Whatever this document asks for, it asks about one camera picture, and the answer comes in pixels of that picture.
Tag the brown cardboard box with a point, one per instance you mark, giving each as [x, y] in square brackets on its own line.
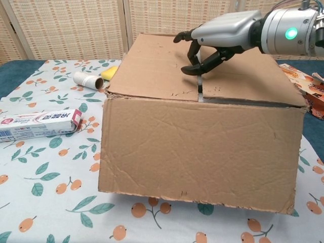
[189, 152]

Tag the white cardboard tube roll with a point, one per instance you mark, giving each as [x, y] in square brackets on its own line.
[86, 79]

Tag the orange snack package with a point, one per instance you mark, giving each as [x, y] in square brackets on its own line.
[307, 86]

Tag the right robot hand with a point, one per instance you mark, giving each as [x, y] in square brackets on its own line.
[225, 30]

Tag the pink white toothpaste box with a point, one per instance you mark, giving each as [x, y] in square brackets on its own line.
[38, 125]

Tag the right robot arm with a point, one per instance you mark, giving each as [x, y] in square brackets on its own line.
[286, 35]

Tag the yellow sponge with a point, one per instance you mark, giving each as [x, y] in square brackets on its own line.
[109, 73]

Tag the floral tablecloth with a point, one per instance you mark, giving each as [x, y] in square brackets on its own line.
[63, 197]

